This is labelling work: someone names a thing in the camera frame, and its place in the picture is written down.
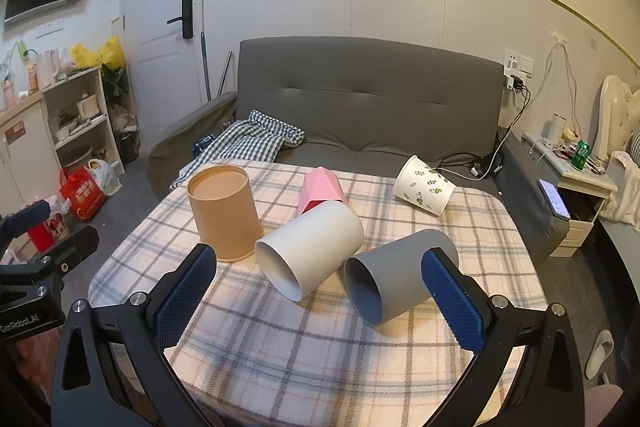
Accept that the grey mop handle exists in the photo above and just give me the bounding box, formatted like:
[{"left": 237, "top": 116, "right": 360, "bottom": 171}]
[{"left": 199, "top": 32, "right": 214, "bottom": 104}]

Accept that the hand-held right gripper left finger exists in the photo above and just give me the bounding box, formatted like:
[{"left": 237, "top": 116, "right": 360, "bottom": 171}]
[{"left": 51, "top": 243, "right": 218, "bottom": 427}]

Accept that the white slipper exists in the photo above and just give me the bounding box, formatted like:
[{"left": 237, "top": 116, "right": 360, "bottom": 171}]
[{"left": 585, "top": 329, "right": 615, "bottom": 381}]

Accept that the black door lock handle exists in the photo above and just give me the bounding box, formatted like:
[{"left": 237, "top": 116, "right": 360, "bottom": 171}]
[{"left": 167, "top": 0, "right": 194, "bottom": 40}]

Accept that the cream bed headboard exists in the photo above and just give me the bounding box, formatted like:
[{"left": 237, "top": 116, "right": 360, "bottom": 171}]
[{"left": 597, "top": 74, "right": 640, "bottom": 158}]

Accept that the grey sofa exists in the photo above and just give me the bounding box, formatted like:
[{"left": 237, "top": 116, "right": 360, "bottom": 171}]
[{"left": 148, "top": 38, "right": 571, "bottom": 265}]

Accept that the red shopping bag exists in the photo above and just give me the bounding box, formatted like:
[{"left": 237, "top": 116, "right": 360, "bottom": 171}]
[{"left": 60, "top": 167, "right": 108, "bottom": 222}]

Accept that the yellow plastic bag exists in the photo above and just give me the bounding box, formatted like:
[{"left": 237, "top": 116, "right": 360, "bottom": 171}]
[{"left": 71, "top": 36, "right": 126, "bottom": 70}]

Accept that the white cable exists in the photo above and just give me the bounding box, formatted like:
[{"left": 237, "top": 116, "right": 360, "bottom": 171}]
[{"left": 542, "top": 38, "right": 584, "bottom": 135}]

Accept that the smartphone with lit screen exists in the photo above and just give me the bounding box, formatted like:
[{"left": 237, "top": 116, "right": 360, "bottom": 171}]
[{"left": 537, "top": 179, "right": 571, "bottom": 222}]

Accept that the white cup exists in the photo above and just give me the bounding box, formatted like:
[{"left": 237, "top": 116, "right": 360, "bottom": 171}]
[{"left": 255, "top": 200, "right": 365, "bottom": 303}]

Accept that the white wall socket panel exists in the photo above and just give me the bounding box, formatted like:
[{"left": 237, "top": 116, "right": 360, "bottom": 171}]
[{"left": 501, "top": 49, "right": 535, "bottom": 76}]

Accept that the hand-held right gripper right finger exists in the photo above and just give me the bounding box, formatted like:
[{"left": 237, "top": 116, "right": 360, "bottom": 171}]
[{"left": 420, "top": 247, "right": 586, "bottom": 427}]

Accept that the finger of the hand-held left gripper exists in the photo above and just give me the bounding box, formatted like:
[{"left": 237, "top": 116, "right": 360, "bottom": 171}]
[
  {"left": 37, "top": 226, "right": 101, "bottom": 280},
  {"left": 0, "top": 201, "right": 53, "bottom": 242}
]

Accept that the leaf print paper cup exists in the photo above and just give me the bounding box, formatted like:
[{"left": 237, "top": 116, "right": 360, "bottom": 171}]
[{"left": 392, "top": 155, "right": 457, "bottom": 217}]

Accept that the green checked cloth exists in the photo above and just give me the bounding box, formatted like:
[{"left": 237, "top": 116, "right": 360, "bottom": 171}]
[{"left": 170, "top": 109, "right": 306, "bottom": 192}]

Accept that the black cable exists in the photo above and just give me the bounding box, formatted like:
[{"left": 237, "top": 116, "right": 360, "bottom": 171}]
[{"left": 434, "top": 88, "right": 532, "bottom": 180}]

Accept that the white door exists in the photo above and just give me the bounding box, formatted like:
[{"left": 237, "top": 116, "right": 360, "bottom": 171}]
[{"left": 119, "top": 0, "right": 208, "bottom": 148}]

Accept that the white kitchen cabinet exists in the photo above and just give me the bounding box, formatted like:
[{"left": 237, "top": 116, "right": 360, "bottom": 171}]
[{"left": 0, "top": 99, "right": 63, "bottom": 220}]

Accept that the brown paper cup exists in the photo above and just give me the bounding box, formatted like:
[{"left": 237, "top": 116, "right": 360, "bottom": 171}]
[{"left": 186, "top": 164, "right": 264, "bottom": 264}]

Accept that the grey cup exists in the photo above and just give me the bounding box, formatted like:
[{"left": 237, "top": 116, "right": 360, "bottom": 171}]
[{"left": 343, "top": 228, "right": 460, "bottom": 328}]

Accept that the pink kettle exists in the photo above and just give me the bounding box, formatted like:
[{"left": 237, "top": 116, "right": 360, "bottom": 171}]
[{"left": 37, "top": 48, "right": 61, "bottom": 90}]

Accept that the pink faceted cup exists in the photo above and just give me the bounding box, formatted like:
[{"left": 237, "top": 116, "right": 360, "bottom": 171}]
[{"left": 296, "top": 166, "right": 347, "bottom": 218}]

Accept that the cream open shelf unit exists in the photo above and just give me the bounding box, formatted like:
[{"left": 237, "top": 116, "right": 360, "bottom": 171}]
[{"left": 42, "top": 67, "right": 126, "bottom": 178}]

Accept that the plaid tablecloth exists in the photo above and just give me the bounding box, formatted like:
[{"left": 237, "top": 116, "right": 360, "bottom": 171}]
[{"left": 88, "top": 160, "right": 548, "bottom": 427}]

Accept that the red printed bag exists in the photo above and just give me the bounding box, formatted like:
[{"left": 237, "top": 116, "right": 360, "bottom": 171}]
[{"left": 27, "top": 211, "right": 71, "bottom": 254}]

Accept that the white nightstand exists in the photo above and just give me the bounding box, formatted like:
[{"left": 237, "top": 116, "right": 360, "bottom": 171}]
[{"left": 522, "top": 132, "right": 619, "bottom": 259}]

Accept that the white plastic bag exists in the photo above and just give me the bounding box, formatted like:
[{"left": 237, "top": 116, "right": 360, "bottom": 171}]
[{"left": 89, "top": 158, "right": 124, "bottom": 196}]

